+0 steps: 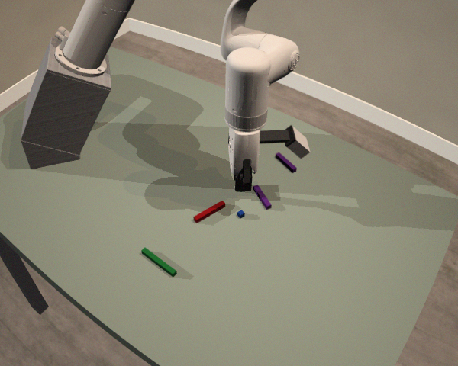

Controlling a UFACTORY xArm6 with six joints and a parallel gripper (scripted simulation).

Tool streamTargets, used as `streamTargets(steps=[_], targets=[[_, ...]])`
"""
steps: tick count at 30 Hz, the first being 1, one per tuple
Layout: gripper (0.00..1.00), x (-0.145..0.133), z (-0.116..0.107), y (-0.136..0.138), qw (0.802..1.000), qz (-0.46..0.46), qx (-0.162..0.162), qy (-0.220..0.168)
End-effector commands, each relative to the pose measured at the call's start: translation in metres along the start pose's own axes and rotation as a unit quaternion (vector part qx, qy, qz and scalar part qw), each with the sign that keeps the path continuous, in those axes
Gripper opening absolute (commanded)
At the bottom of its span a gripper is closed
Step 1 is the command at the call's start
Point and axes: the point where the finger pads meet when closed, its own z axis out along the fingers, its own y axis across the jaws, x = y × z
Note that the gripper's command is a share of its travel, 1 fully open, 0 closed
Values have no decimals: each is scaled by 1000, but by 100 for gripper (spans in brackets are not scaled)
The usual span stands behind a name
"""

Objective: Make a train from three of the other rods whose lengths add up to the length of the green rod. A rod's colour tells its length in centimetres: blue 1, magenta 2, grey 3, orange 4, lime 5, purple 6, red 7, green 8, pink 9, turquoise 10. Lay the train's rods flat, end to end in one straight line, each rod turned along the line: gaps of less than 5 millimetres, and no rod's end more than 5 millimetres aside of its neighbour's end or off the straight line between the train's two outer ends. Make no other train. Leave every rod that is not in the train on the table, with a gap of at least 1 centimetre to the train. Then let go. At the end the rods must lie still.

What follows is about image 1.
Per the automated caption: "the green rod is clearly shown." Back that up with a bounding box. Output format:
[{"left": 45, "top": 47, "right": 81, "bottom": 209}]
[{"left": 141, "top": 248, "right": 177, "bottom": 277}]

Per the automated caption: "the purple rod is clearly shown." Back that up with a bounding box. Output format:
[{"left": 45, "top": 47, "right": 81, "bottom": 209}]
[
  {"left": 276, "top": 152, "right": 297, "bottom": 173},
  {"left": 253, "top": 185, "right": 272, "bottom": 210}
]

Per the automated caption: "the red rod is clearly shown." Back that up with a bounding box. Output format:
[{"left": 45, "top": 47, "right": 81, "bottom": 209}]
[{"left": 194, "top": 201, "right": 225, "bottom": 223}]

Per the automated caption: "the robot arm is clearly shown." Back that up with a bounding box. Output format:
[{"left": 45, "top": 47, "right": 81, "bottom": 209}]
[{"left": 54, "top": 0, "right": 310, "bottom": 159}]

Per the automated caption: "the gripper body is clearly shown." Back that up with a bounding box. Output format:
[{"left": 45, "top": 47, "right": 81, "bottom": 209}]
[{"left": 225, "top": 119, "right": 266, "bottom": 175}]

